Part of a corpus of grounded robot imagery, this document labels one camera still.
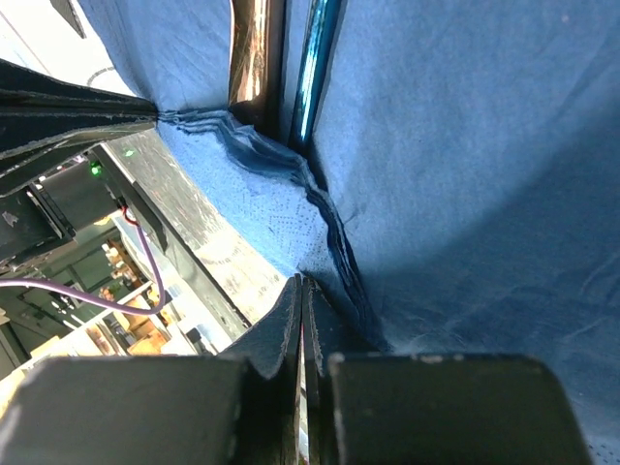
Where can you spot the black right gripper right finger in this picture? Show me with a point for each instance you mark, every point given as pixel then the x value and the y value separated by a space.
pixel 368 408

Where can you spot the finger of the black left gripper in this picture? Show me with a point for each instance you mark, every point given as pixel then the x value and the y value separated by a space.
pixel 31 145
pixel 33 99

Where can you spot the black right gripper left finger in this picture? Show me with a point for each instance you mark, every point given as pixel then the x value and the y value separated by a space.
pixel 238 407

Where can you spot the blue paper napkin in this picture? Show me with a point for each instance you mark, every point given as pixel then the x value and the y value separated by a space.
pixel 460 192

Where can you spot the blue metallic fork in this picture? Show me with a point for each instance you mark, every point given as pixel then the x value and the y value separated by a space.
pixel 318 41

